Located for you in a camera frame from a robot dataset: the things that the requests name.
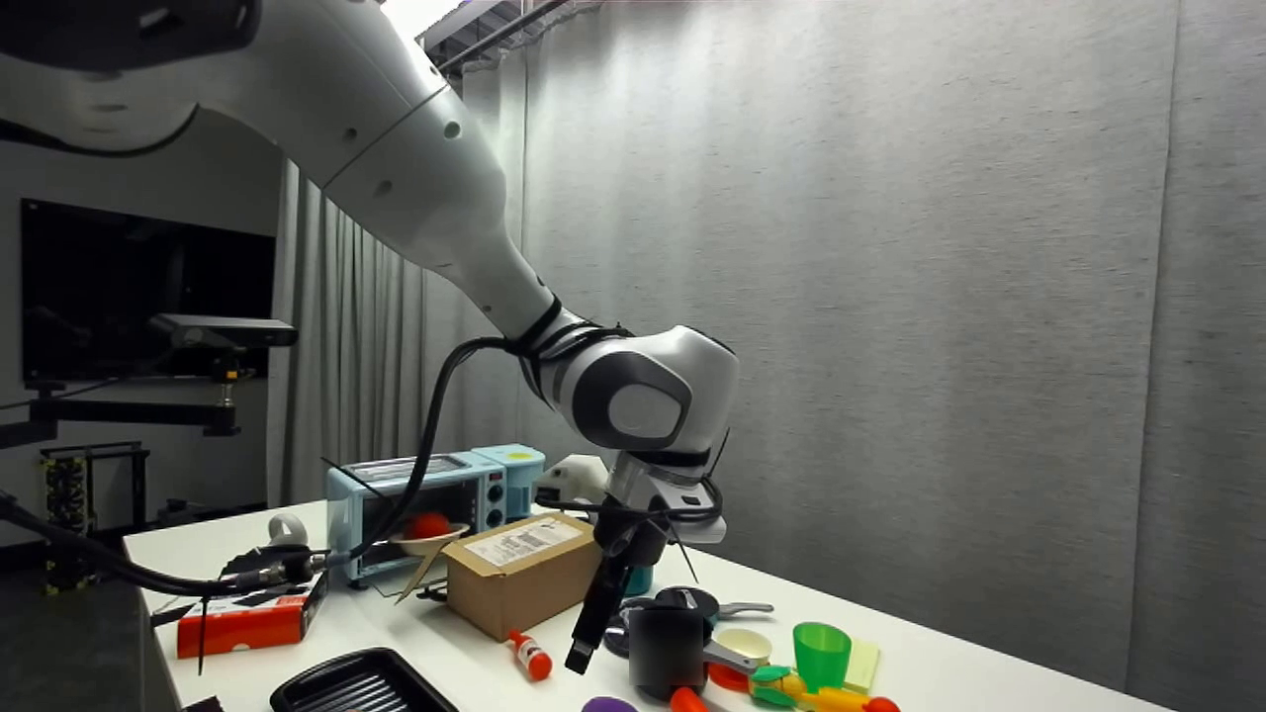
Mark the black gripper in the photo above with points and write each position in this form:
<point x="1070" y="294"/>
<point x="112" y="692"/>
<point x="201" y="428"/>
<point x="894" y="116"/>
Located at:
<point x="631" y="540"/>

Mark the purple stuffed fruit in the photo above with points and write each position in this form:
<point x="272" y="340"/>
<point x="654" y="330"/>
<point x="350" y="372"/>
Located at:
<point x="611" y="704"/>

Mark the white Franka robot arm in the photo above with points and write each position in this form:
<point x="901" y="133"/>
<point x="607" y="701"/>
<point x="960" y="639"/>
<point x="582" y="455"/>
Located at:
<point x="436" y="183"/>

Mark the black toy pot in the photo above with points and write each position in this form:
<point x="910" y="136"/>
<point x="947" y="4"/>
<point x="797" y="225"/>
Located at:
<point x="669" y="654"/>

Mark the cardboard box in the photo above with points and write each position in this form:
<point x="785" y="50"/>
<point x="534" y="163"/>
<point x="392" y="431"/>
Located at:
<point x="519" y="579"/>

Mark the black toy frying pan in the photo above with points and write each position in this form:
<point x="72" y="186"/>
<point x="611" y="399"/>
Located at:
<point x="706" y="604"/>

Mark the orange-red toy carrot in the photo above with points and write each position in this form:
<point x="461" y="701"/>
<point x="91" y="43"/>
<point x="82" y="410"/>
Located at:
<point x="687" y="701"/>

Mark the small white bowl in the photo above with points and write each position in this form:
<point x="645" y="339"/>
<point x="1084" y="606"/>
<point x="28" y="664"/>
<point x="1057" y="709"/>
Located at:
<point x="740" y="647"/>

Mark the small green toy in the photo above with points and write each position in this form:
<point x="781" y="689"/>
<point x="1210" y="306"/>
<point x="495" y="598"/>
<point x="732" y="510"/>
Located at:
<point x="768" y="686"/>

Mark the red toy inside oven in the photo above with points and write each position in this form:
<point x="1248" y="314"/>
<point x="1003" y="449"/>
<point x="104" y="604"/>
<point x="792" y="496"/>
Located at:
<point x="430" y="523"/>

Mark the green translucent cup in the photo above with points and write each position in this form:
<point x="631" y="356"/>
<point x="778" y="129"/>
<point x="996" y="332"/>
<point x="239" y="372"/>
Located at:
<point x="821" y="654"/>

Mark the purple plush toy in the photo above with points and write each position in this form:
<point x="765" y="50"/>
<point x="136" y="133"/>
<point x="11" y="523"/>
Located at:
<point x="362" y="686"/>

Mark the yellow orange toy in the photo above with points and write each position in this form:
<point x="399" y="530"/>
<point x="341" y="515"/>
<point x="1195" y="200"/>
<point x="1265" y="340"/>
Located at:
<point x="825" y="697"/>

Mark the small red toy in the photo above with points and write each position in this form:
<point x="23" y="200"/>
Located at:
<point x="880" y="704"/>

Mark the grey tape roll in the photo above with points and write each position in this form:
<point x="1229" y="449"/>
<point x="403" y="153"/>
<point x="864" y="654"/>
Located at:
<point x="285" y="530"/>

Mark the black flat pouch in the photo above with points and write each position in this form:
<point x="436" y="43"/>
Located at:
<point x="279" y="563"/>

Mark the red flat box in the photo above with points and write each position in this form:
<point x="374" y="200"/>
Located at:
<point x="244" y="625"/>

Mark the grey curtain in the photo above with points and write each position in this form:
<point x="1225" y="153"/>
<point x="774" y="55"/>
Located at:
<point x="359" y="330"/>

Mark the black monitor screen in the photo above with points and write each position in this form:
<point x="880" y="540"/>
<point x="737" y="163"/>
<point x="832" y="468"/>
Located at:
<point x="134" y="289"/>

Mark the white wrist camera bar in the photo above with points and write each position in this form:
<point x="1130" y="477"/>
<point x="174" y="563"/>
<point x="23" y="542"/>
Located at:
<point x="575" y="477"/>

